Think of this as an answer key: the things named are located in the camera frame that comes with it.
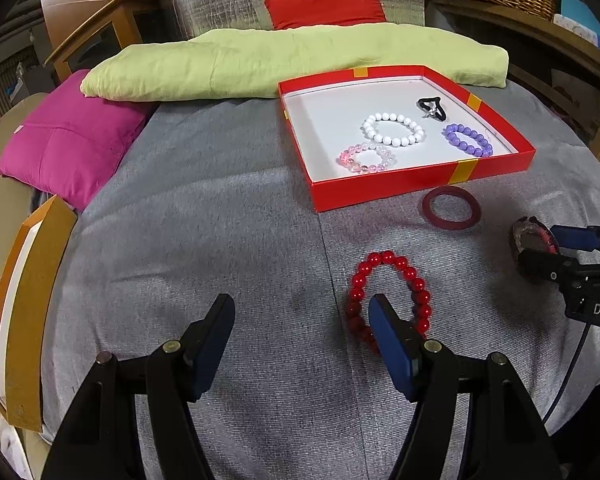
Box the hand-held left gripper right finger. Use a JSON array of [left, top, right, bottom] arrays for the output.
[[368, 294, 563, 480]]

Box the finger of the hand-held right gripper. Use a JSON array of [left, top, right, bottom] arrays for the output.
[[550, 220, 600, 252], [517, 247, 581, 285]]

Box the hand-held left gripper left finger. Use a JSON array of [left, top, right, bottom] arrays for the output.
[[40, 294, 237, 480]]

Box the clear pink and black bracelet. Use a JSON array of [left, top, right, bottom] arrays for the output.
[[511, 216, 561, 261]]

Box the red bead bracelet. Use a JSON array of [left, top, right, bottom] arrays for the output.
[[344, 250, 432, 353]]

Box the dark red bangle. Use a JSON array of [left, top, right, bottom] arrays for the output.
[[421, 186, 482, 232]]

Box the red cardboard box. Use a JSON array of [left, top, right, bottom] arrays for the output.
[[278, 64, 537, 214]]

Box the grey blanket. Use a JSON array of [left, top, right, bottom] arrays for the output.
[[40, 77, 600, 480]]

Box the orange box lid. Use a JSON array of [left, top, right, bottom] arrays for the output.
[[0, 195, 79, 433]]

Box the white patterned box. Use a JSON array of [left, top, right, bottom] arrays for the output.
[[552, 12, 600, 43]]

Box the wooden shelf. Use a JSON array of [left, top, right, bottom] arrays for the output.
[[430, 0, 600, 161]]

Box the blue card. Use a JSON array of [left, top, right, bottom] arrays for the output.
[[560, 0, 600, 56]]

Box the magenta pillow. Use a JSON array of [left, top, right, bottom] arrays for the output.
[[0, 69, 156, 211]]

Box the green blanket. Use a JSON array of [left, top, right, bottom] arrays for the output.
[[80, 27, 510, 102]]

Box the red cushion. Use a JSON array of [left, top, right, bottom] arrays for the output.
[[264, 0, 387, 31]]

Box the dark wicker cabinet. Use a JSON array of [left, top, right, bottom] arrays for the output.
[[0, 35, 46, 111]]

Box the silver foil panel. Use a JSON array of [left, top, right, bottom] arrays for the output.
[[160, 0, 426, 41]]

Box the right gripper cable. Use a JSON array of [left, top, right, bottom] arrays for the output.
[[542, 322, 592, 423]]

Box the purple bead bracelet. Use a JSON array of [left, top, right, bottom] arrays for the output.
[[441, 123, 495, 157]]

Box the pink clear bead bracelet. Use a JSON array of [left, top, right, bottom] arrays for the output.
[[338, 142, 398, 175]]

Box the black ring trinket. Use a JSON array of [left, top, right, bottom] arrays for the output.
[[416, 96, 446, 122]]

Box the white bead bracelet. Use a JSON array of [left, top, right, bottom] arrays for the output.
[[362, 112, 426, 148]]

